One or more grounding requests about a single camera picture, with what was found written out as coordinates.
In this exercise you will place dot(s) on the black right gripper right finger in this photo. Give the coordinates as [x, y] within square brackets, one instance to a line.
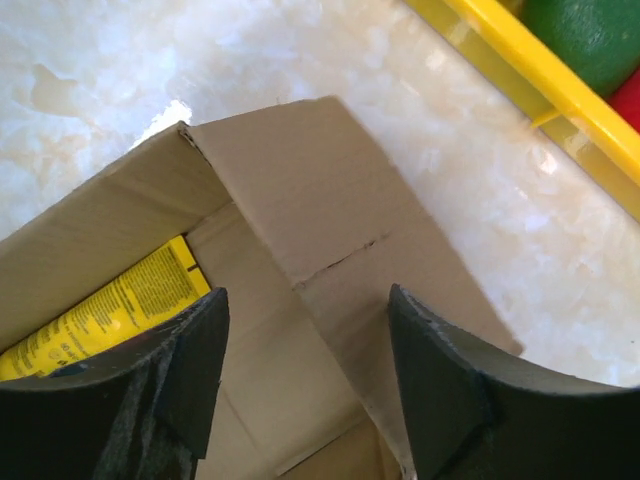
[474, 411]

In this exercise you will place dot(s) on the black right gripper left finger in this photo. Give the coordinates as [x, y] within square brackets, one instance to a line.
[141, 410]

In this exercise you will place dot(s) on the brown cardboard express box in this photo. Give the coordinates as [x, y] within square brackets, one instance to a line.
[298, 213]

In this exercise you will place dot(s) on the yellow tube in box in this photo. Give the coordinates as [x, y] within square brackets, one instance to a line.
[151, 292]

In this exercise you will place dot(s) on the yellow plastic fruit tray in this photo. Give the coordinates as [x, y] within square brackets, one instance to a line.
[490, 36]

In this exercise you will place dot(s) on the red apple front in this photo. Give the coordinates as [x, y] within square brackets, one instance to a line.
[626, 100]

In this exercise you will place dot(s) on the dark green lime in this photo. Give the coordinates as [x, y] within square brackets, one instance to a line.
[597, 40]

